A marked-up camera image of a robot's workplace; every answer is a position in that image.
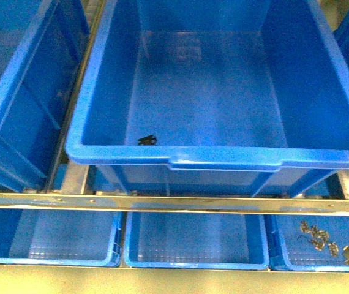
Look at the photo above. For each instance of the left large blue bin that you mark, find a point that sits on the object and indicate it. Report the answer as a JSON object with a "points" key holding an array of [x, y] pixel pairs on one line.
{"points": [[42, 44]]}

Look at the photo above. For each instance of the steel front rail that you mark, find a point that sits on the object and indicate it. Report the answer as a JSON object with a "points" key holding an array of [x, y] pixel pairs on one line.
{"points": [[174, 204]]}

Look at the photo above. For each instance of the middle large blue bin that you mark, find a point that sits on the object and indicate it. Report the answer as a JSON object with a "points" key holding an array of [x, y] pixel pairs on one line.
{"points": [[244, 98]]}

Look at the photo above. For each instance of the small black clip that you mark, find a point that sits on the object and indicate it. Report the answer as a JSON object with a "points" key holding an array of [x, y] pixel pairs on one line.
{"points": [[149, 140]]}

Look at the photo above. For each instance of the lower blue tray middle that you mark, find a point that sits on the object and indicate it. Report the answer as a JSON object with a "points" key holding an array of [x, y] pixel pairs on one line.
{"points": [[196, 241]]}

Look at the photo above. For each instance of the pile of metal clips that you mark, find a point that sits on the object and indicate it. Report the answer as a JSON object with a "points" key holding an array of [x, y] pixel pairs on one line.
{"points": [[320, 239]]}

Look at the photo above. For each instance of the lower blue tray with clips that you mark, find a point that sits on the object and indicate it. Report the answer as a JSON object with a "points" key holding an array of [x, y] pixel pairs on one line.
{"points": [[308, 243]]}

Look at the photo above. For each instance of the lower blue tray left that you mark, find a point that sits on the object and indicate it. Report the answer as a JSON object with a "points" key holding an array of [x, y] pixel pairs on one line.
{"points": [[60, 237]]}

